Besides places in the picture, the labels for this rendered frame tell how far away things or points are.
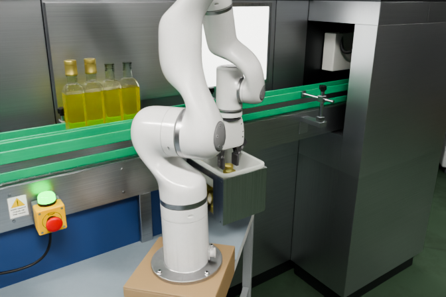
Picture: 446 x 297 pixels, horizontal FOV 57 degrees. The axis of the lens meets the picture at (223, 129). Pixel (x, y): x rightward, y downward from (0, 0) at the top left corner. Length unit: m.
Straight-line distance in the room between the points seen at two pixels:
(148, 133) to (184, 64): 0.18
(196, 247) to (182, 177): 0.19
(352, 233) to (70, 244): 1.27
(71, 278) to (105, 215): 0.20
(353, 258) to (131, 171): 1.27
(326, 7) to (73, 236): 1.37
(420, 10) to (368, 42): 0.31
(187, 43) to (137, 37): 0.57
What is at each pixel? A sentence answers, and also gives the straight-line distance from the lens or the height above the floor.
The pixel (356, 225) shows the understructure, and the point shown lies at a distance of 2.04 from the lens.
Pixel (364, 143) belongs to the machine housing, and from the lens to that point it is 1.86.
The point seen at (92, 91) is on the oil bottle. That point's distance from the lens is 1.29.
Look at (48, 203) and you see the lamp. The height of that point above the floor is 1.00.
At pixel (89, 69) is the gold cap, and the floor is 1.30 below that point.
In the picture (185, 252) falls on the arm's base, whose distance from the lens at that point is 1.06.
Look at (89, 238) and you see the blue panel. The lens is 1.33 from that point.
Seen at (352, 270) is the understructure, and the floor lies 0.25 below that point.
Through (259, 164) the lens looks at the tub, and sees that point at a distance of 1.29.
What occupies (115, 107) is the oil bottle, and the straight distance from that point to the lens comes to 1.32.
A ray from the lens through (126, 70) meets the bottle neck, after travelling 1.33.
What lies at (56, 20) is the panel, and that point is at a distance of 1.39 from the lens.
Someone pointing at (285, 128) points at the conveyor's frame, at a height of 0.99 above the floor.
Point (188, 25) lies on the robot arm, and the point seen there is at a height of 1.45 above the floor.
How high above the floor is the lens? 1.51
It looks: 18 degrees down
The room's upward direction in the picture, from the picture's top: 1 degrees clockwise
